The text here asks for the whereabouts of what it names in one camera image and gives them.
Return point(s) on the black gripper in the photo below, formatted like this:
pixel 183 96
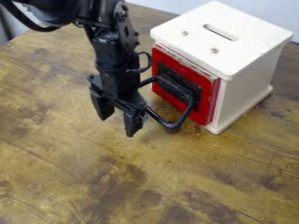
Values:
pixel 113 87

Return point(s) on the black metal drawer handle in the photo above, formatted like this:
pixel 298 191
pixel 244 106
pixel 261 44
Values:
pixel 177 90

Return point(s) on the red wooden drawer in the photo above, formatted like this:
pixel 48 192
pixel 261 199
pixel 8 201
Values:
pixel 197 75

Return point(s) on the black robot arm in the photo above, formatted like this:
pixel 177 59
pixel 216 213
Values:
pixel 104 19

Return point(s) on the white wooden box cabinet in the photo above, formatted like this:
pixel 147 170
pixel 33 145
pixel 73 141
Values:
pixel 225 50

